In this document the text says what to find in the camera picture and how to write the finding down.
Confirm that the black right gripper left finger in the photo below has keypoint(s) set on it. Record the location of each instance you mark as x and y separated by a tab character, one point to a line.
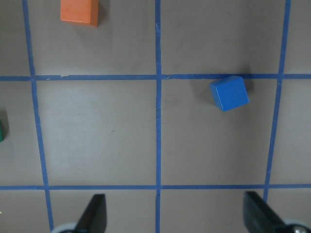
94	218

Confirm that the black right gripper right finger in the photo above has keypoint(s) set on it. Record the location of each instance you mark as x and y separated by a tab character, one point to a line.
258	217

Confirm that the green wooden block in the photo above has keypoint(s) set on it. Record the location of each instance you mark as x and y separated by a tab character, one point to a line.
1	133

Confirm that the blue wooden block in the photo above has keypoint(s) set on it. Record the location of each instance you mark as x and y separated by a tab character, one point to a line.
229	93

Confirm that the orange wooden block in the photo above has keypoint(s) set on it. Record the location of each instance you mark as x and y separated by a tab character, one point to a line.
80	12

